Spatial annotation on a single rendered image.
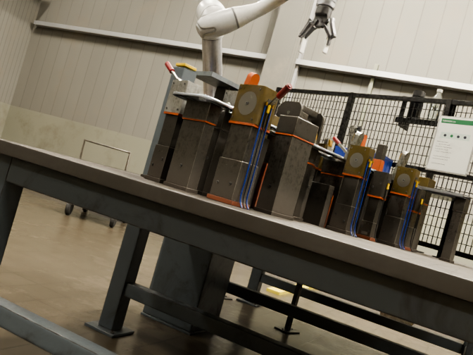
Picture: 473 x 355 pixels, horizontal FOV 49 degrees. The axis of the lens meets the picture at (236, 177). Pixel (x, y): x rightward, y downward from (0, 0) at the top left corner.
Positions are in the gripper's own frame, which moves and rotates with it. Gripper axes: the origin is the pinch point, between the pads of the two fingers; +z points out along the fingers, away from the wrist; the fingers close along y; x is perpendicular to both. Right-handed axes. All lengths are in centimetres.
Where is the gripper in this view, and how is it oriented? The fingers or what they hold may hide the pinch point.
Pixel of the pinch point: (312, 51)
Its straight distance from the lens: 248.6
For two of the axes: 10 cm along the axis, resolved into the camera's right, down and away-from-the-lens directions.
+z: -2.7, 9.6, -0.3
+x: 6.7, 2.1, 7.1
